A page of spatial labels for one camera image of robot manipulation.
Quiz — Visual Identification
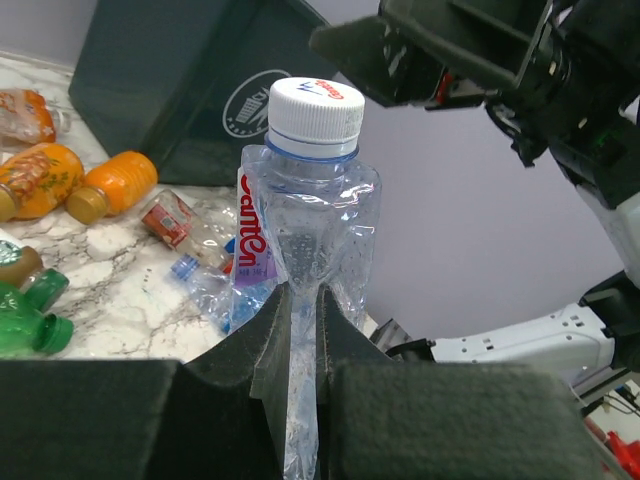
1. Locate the crushed Ganten water bottle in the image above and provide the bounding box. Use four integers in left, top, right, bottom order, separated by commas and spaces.
231, 77, 382, 479

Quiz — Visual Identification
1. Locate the green plastic bottle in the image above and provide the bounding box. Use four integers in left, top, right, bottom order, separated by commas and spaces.
1, 269, 74, 358

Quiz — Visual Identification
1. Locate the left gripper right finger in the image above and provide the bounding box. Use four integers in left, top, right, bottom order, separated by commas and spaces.
316, 287, 620, 479

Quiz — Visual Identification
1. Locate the dark green plastic bin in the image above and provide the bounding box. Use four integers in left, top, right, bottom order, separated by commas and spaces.
69, 0, 336, 186

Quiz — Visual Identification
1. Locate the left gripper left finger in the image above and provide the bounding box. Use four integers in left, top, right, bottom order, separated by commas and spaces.
1, 285, 291, 479

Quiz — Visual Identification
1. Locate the plain orange juice bottle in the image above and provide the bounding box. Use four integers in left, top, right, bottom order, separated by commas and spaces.
65, 151, 158, 225

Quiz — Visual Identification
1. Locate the crushed orange label bottle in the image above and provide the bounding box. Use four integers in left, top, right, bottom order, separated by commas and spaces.
1, 89, 72, 151

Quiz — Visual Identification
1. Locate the small red label bottle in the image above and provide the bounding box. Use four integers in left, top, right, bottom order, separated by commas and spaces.
141, 189, 231, 270

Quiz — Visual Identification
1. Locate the Starbucks coffee bottle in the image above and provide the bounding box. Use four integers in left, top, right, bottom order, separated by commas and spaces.
0, 230, 44, 288

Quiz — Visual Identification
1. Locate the orange juice bottle patterned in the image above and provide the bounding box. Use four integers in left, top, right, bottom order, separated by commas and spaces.
1, 143, 85, 222

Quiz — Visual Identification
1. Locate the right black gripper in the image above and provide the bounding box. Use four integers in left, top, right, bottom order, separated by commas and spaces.
309, 0, 640, 166

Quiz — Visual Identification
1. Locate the red object background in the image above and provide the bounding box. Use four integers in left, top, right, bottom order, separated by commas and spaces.
584, 418, 639, 479

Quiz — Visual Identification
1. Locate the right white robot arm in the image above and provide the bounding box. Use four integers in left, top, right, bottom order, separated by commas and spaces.
310, 1, 639, 338

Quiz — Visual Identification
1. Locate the light blue label bottle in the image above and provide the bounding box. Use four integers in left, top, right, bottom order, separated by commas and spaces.
169, 253, 274, 334

